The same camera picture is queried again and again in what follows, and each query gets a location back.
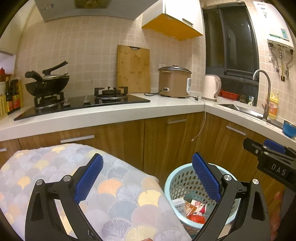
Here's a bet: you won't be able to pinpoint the white electric kettle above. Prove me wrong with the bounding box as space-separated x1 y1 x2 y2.
202 74 222 102

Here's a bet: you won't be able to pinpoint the black glass gas hob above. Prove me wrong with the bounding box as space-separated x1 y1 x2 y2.
13 93 151 121

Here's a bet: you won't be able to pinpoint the steel faucet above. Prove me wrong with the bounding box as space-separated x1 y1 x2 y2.
253 69 271 122

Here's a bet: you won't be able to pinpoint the wooden base cabinets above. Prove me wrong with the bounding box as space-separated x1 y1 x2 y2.
0 112 289 232

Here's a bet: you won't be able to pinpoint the water heater pipes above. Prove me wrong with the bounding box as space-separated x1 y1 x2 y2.
268 43 295 81

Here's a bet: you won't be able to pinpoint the blue white carton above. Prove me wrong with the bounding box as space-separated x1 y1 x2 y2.
172 197 187 217

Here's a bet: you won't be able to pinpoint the black power cord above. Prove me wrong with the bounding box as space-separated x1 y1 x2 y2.
144 89 170 97

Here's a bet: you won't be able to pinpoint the white water heater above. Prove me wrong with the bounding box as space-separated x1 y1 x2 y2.
252 1 295 49

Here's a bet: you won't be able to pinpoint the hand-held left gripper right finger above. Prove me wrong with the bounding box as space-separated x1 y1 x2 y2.
192 152 271 241

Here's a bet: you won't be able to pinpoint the light blue plastic basket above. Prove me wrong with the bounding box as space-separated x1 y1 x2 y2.
165 163 241 230

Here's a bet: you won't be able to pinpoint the wok lid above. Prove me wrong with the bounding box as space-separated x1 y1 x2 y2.
42 61 70 81

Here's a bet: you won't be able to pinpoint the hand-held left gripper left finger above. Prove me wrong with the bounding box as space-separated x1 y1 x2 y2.
24 153 104 241

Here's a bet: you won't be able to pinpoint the wooden cutting board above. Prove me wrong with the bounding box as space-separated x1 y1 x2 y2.
117 45 151 94

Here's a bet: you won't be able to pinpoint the red white packet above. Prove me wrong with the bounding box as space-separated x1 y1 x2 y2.
185 200 207 217

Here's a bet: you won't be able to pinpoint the white hanging cable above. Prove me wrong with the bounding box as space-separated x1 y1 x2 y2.
191 96 206 142

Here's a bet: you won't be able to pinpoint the range hood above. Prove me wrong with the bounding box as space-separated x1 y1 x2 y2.
35 0 145 23

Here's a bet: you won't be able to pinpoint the red plastic bag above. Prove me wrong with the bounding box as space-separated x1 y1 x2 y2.
187 214 207 224

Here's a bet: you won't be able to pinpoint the yellow plastic holder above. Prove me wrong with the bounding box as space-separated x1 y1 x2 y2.
0 81 8 120

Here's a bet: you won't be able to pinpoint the blue bowl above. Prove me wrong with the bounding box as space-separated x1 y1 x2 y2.
283 120 296 139

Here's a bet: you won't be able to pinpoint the brown rice cooker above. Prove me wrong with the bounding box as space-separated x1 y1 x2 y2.
158 65 192 99

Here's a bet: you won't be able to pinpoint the small red basket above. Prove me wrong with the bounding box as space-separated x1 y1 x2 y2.
219 90 239 101

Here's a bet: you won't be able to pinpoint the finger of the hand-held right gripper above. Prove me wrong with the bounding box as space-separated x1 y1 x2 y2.
243 137 270 156
264 139 287 154

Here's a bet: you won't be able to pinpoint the black wok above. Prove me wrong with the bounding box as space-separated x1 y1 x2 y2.
25 71 70 97

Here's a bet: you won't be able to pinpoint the dark window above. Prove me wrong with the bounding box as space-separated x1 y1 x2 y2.
202 2 260 82

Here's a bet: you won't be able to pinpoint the scallop patterned tablecloth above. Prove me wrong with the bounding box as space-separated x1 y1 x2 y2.
0 143 192 241

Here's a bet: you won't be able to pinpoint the yellow dish soap bottle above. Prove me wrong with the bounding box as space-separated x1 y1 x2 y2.
267 92 280 120

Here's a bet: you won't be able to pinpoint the steel sink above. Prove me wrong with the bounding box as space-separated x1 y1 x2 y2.
217 103 285 129

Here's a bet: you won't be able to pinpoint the white yellow wall cabinet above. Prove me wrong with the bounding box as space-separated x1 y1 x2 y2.
142 0 204 42

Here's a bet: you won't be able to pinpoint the black burner grate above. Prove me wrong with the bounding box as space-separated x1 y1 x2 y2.
33 91 65 109
94 86 129 100

